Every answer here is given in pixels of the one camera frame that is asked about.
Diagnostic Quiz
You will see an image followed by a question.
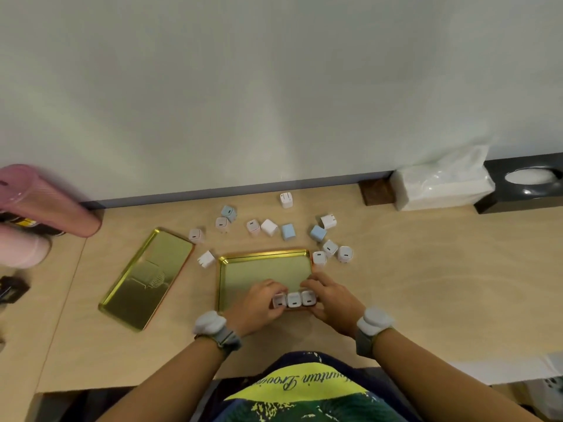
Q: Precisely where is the person's right hand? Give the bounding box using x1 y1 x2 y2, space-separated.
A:
300 271 366 339

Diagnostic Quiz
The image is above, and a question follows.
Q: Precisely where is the person's left hand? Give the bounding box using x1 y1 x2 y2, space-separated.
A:
224 279 289 338

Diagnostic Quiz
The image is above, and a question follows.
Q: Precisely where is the person's left forearm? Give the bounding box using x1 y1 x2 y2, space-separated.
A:
94 335 230 422

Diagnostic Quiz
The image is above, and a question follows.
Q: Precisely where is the person's right forearm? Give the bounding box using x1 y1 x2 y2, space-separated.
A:
371 327 542 422

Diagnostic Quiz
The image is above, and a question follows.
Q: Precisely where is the plain gold metal tray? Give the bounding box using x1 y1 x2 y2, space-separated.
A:
217 249 314 313

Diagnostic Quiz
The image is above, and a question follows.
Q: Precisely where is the group of white charger cubes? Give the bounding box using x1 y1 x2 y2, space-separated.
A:
188 192 354 269

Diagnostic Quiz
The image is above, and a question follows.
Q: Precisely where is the dark baseboard strip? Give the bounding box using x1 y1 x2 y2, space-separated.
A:
81 171 395 210

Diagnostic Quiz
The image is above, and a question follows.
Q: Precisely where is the person's printed yellow-green shirt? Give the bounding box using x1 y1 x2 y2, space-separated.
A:
223 351 424 422

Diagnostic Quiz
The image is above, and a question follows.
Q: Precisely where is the brown wooden block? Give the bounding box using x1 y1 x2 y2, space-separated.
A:
358 177 396 206

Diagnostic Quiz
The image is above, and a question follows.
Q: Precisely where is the embossed gold metal tray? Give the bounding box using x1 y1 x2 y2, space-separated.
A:
98 227 195 333

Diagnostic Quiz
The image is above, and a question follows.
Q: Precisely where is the white tissue pack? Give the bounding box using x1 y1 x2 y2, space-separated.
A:
390 145 496 212

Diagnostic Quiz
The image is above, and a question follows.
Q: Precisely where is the black tissue box holder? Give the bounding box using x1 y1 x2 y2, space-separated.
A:
474 152 563 215

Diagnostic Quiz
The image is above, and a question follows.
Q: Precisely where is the white tissue in holder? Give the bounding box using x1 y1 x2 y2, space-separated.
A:
504 168 563 186

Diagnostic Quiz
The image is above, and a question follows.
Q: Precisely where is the large pink bottle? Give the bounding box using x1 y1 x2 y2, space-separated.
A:
0 164 103 238

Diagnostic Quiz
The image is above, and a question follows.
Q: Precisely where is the black and yellow object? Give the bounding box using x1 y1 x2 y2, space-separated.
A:
0 212 67 237

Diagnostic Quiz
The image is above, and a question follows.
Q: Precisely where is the pale pink bottle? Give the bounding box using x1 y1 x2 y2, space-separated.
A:
0 224 53 270

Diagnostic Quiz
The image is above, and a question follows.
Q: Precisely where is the white plastic basket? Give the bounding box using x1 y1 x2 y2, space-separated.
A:
525 353 563 421

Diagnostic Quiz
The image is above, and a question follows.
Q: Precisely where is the small black object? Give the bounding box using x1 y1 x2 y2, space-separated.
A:
0 277 31 304

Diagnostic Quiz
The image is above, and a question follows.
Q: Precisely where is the white wrist tracker grey strap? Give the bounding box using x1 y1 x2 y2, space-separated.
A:
355 308 396 359
193 310 243 359

